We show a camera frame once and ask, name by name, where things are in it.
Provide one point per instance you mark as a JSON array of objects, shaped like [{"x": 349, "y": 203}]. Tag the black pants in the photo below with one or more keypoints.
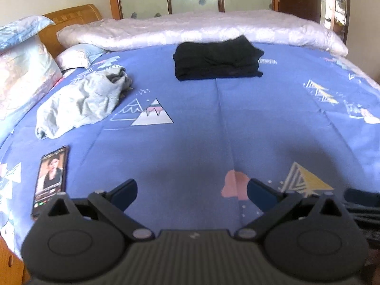
[{"x": 213, "y": 62}]

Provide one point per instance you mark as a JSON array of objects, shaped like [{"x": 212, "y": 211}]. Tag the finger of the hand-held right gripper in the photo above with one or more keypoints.
[{"x": 362, "y": 197}]

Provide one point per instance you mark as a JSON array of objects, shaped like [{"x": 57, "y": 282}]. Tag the white quilt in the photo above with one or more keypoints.
[{"x": 207, "y": 29}]

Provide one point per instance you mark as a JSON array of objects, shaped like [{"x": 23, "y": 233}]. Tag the grey garment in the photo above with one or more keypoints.
[{"x": 80, "y": 104}]

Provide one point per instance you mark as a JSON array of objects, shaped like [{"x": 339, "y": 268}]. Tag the smartphone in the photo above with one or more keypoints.
[{"x": 50, "y": 178}]

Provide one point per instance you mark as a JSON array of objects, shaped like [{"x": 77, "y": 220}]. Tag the dark framed mirror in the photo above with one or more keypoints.
[{"x": 337, "y": 6}]

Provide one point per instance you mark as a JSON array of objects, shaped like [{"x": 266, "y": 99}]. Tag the large pale printed pillow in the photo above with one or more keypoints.
[{"x": 23, "y": 77}]

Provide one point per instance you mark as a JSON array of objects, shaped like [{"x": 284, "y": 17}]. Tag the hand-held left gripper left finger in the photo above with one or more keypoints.
[{"x": 126, "y": 192}]

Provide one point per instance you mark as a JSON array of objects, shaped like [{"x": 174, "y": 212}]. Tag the small pale pillow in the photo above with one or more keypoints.
[{"x": 77, "y": 55}]

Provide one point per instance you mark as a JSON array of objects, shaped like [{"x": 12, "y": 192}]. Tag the blue printed bed sheet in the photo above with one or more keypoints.
[{"x": 222, "y": 124}]

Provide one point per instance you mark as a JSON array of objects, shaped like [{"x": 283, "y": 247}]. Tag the wooden headboard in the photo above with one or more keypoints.
[{"x": 74, "y": 16}]

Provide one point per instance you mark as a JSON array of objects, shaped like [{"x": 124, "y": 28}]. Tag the wooden bed frame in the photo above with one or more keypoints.
[{"x": 7, "y": 261}]

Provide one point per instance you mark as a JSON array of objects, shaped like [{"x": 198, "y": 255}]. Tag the blue printed pillow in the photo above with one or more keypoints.
[{"x": 20, "y": 31}]

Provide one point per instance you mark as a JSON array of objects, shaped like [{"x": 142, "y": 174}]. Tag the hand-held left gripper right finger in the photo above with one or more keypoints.
[{"x": 261, "y": 196}]

